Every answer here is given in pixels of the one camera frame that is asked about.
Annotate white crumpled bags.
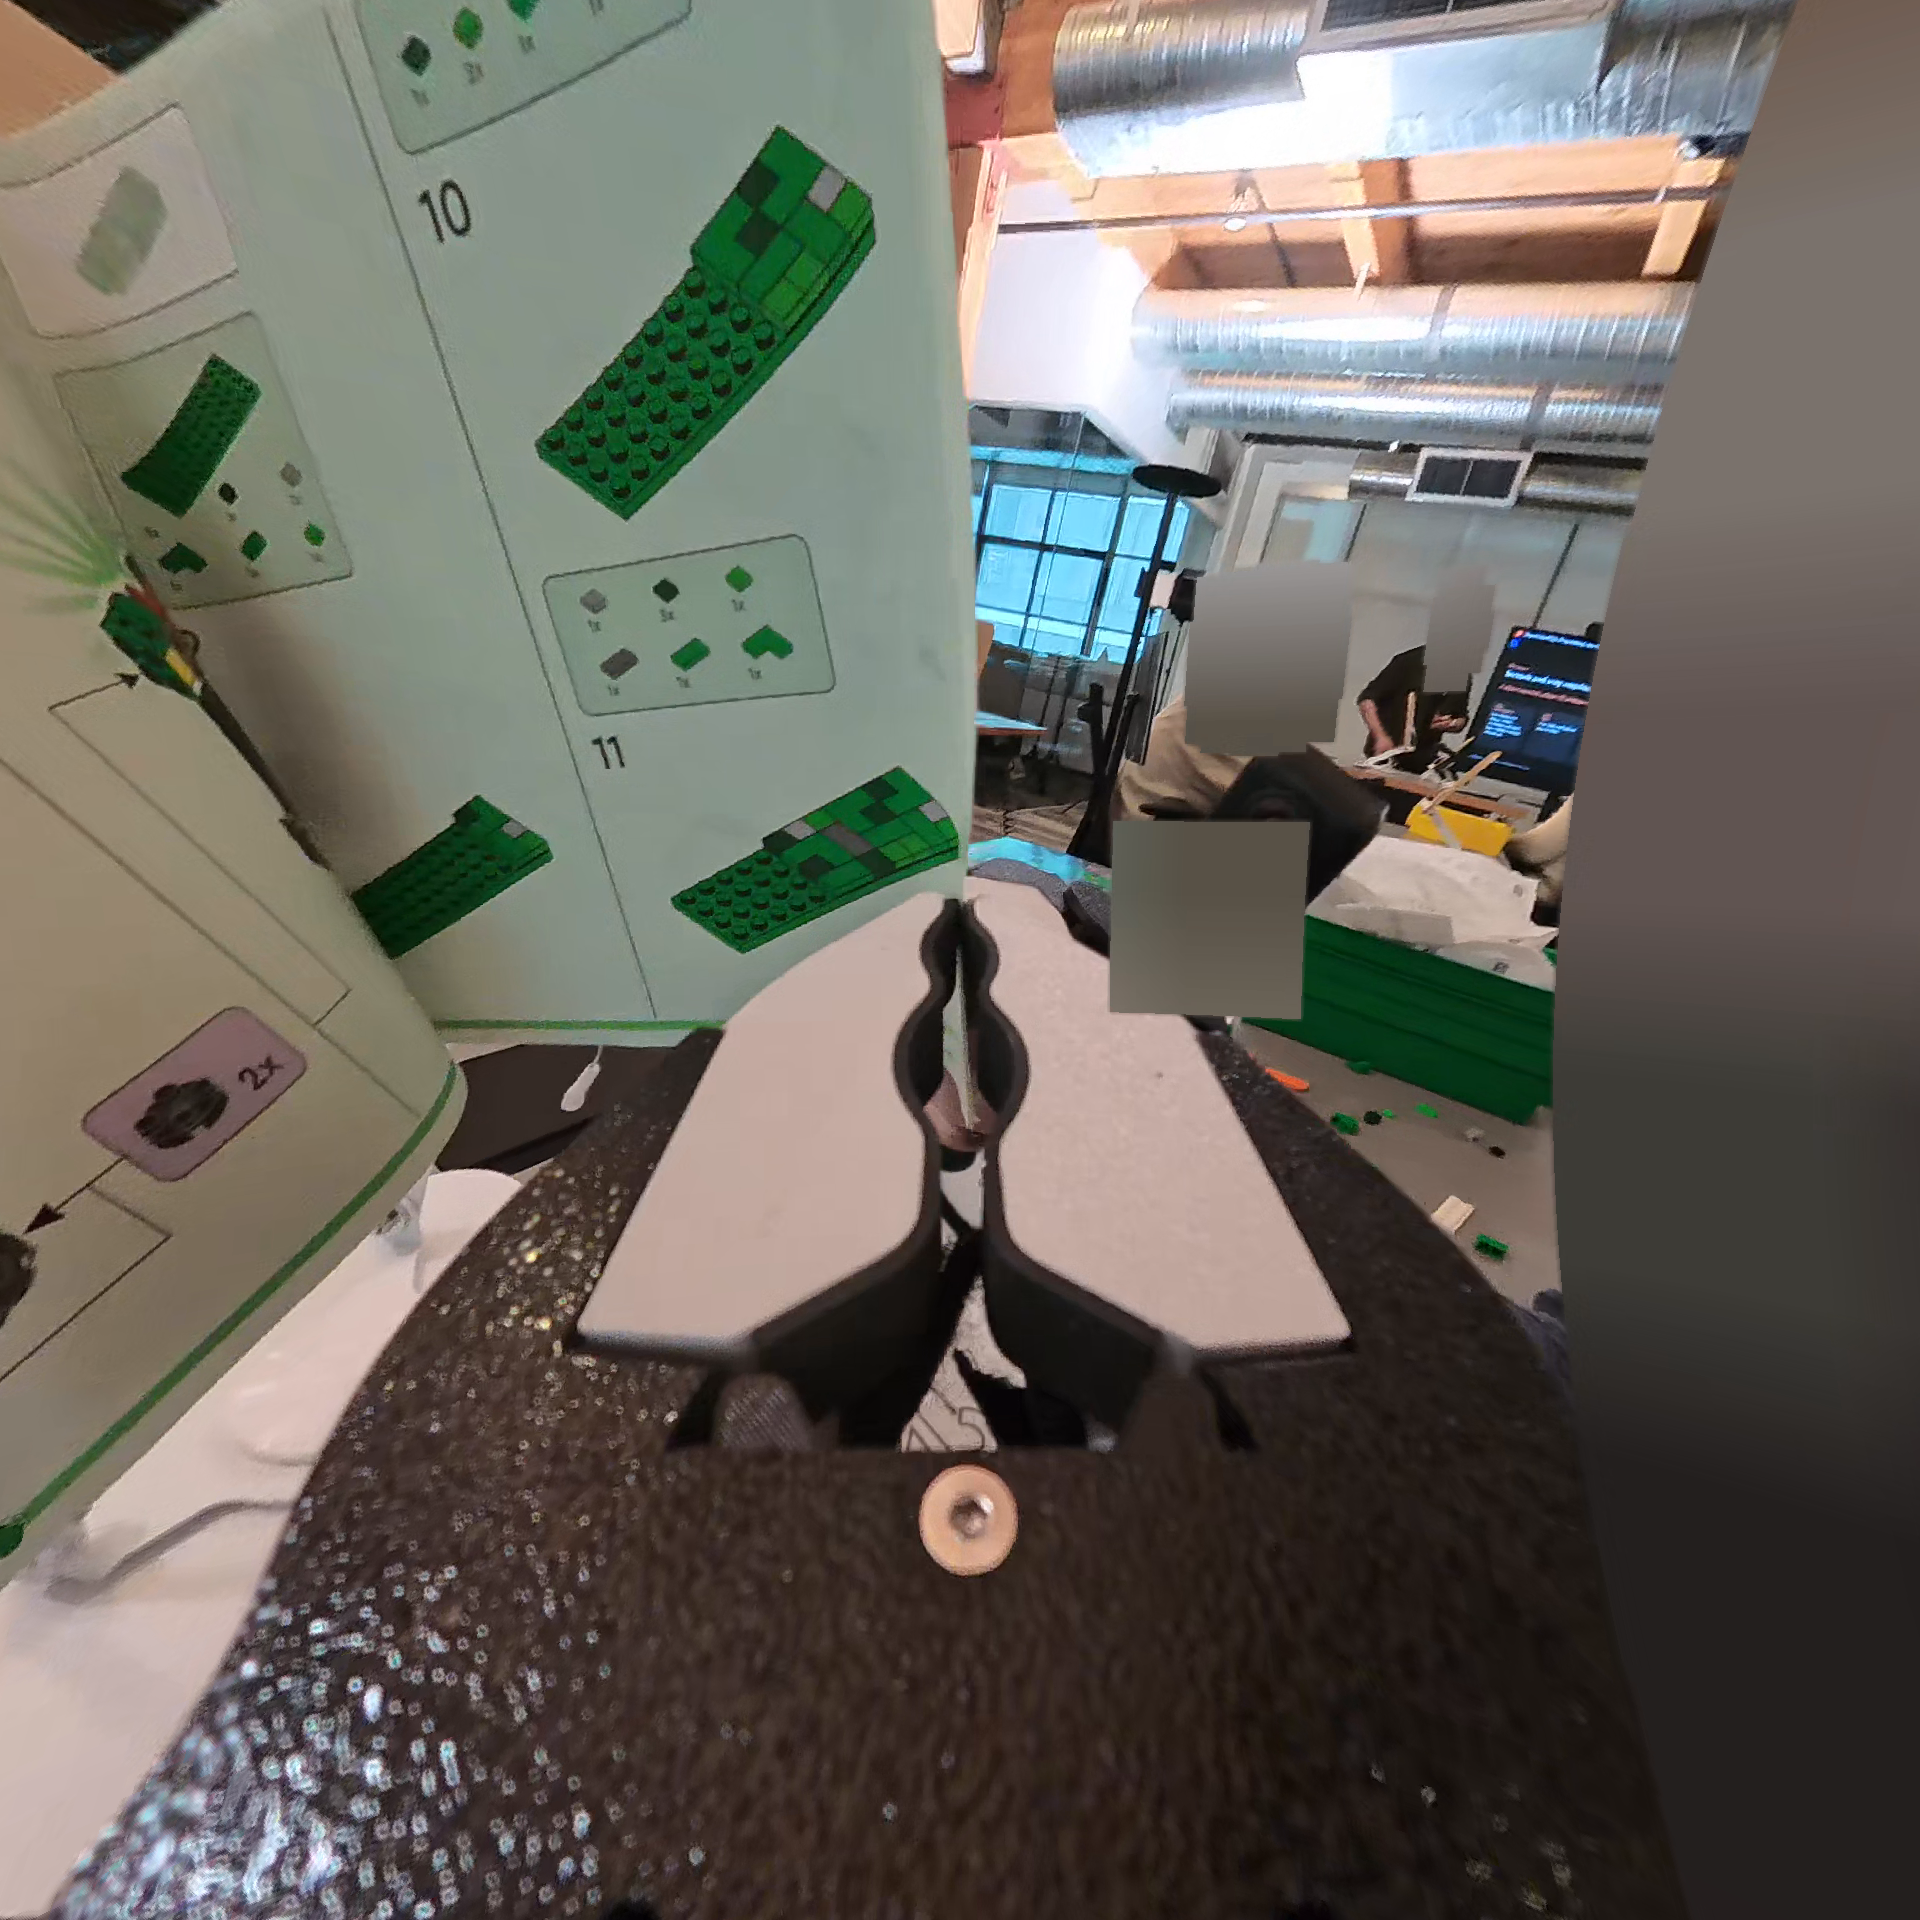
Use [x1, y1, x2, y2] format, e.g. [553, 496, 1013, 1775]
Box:
[1318, 832, 1560, 963]

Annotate computer monitor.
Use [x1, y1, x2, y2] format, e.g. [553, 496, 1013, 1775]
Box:
[1463, 625, 1602, 797]

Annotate silver ventilation duct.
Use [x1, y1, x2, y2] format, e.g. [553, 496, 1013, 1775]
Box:
[1127, 281, 1699, 368]
[1049, 0, 1800, 145]

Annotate green storage bin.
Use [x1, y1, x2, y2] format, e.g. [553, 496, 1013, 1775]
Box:
[1230, 840, 1557, 1124]

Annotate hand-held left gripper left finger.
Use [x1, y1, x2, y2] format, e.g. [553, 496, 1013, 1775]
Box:
[576, 901, 960, 1443]

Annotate pile of green bricks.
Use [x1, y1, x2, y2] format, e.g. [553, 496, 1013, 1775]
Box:
[1328, 1056, 1520, 1263]

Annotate wooden book stand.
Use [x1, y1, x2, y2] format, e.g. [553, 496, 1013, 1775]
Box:
[0, 0, 606, 1920]

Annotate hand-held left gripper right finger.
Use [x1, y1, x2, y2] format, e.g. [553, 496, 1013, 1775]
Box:
[965, 885, 1352, 1427]

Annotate brick instruction booklet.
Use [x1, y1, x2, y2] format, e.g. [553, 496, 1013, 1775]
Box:
[0, 0, 981, 1578]

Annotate black floor lamp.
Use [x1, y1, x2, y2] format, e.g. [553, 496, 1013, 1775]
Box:
[1105, 463, 1230, 849]

